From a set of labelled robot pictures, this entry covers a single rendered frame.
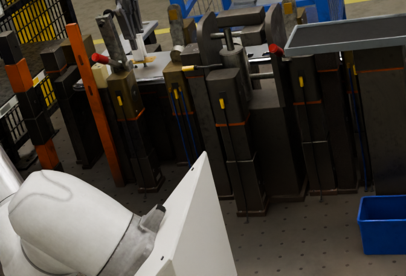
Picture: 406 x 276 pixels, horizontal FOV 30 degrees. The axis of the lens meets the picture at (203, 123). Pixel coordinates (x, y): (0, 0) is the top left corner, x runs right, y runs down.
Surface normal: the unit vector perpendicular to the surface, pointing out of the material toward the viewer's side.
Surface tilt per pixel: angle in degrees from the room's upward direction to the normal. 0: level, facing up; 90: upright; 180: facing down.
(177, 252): 90
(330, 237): 0
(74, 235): 71
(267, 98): 0
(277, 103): 0
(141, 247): 33
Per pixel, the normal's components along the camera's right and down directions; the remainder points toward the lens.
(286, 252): -0.22, -0.88
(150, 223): -0.03, 0.26
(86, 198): 0.44, -0.65
